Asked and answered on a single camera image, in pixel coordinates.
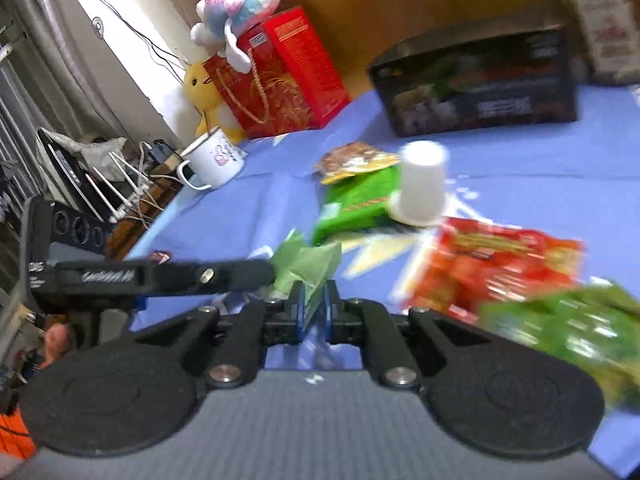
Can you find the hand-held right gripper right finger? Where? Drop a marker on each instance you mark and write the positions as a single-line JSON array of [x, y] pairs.
[[330, 310]]

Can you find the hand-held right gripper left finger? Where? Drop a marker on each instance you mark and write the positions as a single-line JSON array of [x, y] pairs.
[[299, 310]]

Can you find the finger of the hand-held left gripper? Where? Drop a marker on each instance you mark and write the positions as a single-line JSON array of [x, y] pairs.
[[140, 303], [210, 276]]

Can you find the green wrapper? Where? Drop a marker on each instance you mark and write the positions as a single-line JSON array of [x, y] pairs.
[[305, 260]]

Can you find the brown and yellow snack packet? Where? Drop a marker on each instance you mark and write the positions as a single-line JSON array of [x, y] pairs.
[[350, 160]]

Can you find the red snack packet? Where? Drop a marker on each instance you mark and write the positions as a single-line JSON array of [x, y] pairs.
[[500, 260]]

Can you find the leafy green snack packet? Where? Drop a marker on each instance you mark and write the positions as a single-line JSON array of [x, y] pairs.
[[575, 330]]

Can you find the black cardboard box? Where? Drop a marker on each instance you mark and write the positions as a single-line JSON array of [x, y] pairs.
[[500, 85]]

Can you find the person's left hand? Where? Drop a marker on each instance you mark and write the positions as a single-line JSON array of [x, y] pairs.
[[55, 342]]

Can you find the black power strip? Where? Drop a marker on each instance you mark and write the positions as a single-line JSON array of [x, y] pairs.
[[75, 230]]

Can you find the router with white antennas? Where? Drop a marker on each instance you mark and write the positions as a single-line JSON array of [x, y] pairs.
[[131, 199]]

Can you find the white enamel mug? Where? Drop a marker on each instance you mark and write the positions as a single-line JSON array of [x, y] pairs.
[[215, 160]]

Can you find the grey plastic bag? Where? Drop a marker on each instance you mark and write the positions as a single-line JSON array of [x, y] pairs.
[[95, 147]]

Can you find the black power adapter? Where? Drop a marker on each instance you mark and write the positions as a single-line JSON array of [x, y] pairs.
[[161, 151]]

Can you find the white plastic cup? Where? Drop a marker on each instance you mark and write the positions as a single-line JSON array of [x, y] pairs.
[[422, 180]]

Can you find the orange cloth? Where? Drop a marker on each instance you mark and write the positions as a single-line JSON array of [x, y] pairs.
[[15, 430]]

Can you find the yellow plush toy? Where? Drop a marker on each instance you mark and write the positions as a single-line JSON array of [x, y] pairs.
[[200, 85]]

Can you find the blue printed cloth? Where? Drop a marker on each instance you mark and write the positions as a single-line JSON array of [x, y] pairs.
[[525, 180]]

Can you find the red gift box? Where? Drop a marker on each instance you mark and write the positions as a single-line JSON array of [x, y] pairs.
[[305, 60]]

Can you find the brown wooden board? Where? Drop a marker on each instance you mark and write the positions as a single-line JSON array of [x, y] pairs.
[[375, 0]]

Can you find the glass jar of nuts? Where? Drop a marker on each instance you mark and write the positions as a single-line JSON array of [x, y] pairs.
[[605, 25]]

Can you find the round wall socket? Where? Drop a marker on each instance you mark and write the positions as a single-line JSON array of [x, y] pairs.
[[97, 25]]

